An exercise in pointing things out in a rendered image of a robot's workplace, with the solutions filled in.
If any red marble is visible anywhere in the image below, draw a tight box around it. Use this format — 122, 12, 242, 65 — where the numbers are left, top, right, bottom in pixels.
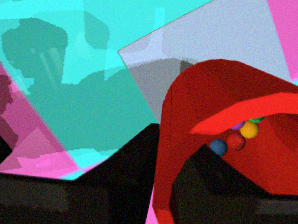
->
227, 133, 245, 150

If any purple marble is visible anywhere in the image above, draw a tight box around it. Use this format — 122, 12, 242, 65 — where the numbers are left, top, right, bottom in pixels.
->
230, 121, 245, 130

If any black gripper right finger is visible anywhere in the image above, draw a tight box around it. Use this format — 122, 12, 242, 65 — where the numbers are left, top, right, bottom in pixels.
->
174, 144, 298, 224

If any orange ball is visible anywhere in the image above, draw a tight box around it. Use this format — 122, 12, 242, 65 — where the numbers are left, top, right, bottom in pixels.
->
240, 120, 259, 138

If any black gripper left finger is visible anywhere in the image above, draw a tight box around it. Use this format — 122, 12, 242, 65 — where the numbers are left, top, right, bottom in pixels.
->
0, 123, 160, 224

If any blue ball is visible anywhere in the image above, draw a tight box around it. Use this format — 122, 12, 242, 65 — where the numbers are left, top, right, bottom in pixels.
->
209, 139, 228, 156

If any green marble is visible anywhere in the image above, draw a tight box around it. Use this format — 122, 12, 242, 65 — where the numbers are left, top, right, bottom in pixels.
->
249, 116, 266, 123

